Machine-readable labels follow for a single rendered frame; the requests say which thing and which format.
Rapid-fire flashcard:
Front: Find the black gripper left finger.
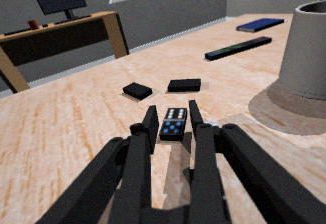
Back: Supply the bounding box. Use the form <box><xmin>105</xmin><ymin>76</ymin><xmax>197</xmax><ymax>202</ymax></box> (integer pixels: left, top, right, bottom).
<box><xmin>34</xmin><ymin>105</ymin><xmax>159</xmax><ymax>224</ymax></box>

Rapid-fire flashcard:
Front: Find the grey mug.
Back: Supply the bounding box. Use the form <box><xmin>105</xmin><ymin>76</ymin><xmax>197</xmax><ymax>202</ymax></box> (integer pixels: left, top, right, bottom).
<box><xmin>278</xmin><ymin>0</ymin><xmax>326</xmax><ymax>100</ymax></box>

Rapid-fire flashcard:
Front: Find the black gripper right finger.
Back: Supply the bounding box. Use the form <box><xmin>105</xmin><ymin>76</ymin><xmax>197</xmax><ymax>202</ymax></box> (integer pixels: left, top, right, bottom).
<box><xmin>188</xmin><ymin>100</ymin><xmax>326</xmax><ymax>224</ymax></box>

